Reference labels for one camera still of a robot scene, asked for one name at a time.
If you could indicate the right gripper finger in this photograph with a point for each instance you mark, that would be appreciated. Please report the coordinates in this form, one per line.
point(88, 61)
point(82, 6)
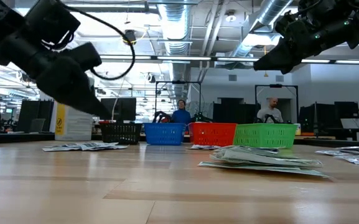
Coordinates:
point(282, 59)

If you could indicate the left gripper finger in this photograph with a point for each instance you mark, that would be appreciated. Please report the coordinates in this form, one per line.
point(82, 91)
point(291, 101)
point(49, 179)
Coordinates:
point(70, 84)

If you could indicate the black-print white packet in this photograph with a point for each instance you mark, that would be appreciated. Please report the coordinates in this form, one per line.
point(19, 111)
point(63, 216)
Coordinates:
point(117, 146)
point(92, 145)
point(61, 148)

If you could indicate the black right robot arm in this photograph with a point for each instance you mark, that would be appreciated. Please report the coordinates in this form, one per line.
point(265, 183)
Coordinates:
point(353, 18)

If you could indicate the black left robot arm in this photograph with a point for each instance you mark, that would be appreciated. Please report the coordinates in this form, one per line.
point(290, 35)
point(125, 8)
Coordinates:
point(48, 21)

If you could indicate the white yellow wipes canister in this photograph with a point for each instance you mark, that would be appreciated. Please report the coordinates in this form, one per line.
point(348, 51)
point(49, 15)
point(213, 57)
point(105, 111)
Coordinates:
point(73, 130)

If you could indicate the black partition panel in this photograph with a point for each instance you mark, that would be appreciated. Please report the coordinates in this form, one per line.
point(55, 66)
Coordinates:
point(30, 115)

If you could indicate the black computer monitor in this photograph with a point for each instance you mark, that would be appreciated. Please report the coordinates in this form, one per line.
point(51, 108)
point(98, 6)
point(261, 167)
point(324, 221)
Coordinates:
point(322, 118)
point(126, 109)
point(347, 109)

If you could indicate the black plastic basket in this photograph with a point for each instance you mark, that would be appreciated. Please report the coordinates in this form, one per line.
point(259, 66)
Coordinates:
point(120, 133)

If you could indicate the green plastic basket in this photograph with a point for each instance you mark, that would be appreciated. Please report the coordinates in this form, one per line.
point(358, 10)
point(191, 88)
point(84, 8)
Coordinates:
point(266, 135)

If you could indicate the green-striped bandage strip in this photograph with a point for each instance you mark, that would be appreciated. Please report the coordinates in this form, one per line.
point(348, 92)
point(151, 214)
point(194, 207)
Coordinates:
point(260, 169)
point(275, 161)
point(244, 148)
point(247, 154)

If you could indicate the white LED light bar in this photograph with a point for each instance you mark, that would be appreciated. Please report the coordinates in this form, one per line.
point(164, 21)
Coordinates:
point(182, 58)

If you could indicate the red plastic basket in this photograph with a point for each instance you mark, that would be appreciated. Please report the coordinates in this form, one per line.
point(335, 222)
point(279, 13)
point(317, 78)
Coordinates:
point(211, 133)

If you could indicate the blue plastic basket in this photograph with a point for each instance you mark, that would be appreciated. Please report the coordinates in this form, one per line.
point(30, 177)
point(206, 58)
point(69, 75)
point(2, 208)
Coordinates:
point(165, 133)

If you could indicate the blue-print alcohol pad packet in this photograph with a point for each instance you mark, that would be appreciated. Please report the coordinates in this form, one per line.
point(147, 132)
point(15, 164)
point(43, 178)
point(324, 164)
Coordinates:
point(198, 147)
point(215, 146)

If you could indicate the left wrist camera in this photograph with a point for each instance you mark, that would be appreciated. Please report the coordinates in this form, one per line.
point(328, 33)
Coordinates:
point(84, 56)

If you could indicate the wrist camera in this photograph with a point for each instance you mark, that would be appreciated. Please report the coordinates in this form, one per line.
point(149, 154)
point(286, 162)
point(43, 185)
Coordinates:
point(84, 56)
point(285, 25)

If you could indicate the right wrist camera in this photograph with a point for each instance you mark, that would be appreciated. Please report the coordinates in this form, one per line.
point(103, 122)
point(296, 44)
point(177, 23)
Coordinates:
point(285, 25)

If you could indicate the slanted silver ceiling duct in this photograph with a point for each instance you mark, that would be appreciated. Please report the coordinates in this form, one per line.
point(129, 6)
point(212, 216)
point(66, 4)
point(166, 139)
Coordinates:
point(269, 9)

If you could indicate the black aluminium rig frame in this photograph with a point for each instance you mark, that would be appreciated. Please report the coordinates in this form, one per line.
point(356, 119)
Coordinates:
point(20, 137)

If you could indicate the black overhead camera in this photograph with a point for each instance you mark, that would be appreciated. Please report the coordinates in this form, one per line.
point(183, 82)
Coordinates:
point(130, 35)

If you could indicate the wide silver ceiling duct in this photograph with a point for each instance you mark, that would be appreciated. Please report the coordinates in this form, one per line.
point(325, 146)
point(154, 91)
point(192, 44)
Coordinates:
point(176, 25)

